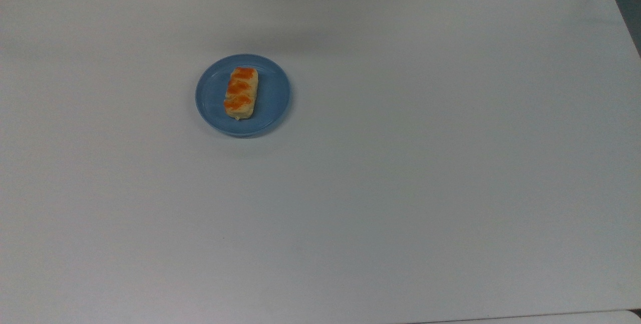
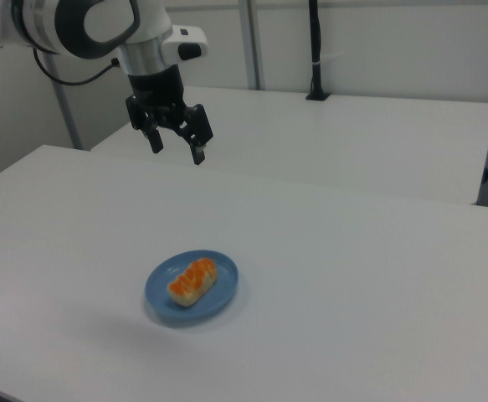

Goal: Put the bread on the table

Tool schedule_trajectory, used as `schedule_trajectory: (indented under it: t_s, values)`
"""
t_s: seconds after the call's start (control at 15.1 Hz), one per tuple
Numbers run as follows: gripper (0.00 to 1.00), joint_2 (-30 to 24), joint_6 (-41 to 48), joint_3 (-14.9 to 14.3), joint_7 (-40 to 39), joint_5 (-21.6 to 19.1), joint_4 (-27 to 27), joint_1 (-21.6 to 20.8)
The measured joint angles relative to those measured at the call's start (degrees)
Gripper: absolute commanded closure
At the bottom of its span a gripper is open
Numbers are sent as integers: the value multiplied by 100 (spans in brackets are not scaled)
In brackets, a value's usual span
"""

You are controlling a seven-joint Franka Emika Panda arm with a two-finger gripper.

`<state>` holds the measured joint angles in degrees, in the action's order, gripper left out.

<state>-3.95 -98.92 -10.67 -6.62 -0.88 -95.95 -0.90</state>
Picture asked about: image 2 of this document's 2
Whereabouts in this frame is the grey metal partition post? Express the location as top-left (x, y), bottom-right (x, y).
top-left (239, 0), bottom-right (267, 90)

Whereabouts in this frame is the grey metal frame post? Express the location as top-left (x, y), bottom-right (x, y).
top-left (44, 53), bottom-right (84, 152)

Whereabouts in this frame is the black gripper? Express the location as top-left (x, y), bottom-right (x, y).
top-left (125, 64), bottom-right (215, 167)

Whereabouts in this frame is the black camera pole with base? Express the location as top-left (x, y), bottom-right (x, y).
top-left (305, 0), bottom-right (332, 102)

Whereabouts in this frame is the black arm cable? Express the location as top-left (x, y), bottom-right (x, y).
top-left (33, 47), bottom-right (121, 87)

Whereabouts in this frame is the blue oval plate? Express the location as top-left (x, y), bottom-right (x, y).
top-left (144, 250), bottom-right (240, 328)

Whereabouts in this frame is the white adjoining table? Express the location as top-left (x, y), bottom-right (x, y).
top-left (89, 85), bottom-right (488, 207)

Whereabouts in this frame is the orange-topped bread roll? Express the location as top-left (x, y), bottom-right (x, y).
top-left (167, 258), bottom-right (219, 307)

